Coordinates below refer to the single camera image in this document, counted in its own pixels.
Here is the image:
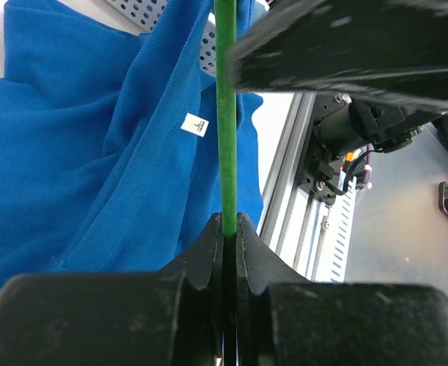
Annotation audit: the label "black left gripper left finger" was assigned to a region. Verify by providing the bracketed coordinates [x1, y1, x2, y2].
[0, 214, 223, 365]

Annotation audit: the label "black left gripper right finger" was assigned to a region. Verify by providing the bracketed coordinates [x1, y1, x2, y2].
[236, 213, 448, 365]

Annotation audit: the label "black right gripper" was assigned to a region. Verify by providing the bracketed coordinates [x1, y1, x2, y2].
[228, 1, 448, 113]

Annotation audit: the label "blue tank top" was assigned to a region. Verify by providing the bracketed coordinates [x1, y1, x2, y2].
[0, 0, 265, 321]

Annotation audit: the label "white laundry basket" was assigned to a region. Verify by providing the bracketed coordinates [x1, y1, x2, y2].
[105, 0, 219, 77]

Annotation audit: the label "perforated cable duct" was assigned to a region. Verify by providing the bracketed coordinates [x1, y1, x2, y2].
[315, 188, 357, 283]

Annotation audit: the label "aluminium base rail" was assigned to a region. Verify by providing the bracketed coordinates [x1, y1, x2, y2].
[257, 93, 333, 282]

